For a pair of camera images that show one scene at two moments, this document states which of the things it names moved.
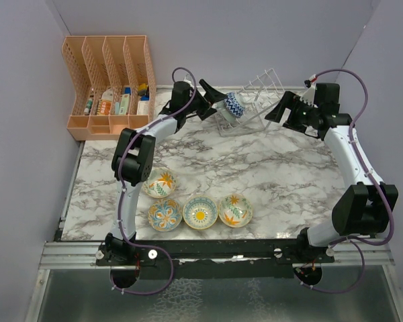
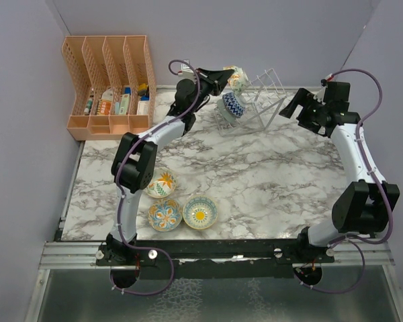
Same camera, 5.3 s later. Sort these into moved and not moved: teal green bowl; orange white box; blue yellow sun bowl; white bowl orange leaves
Moved: white bowl orange leaves
Not moved: orange white box; blue yellow sun bowl; teal green bowl
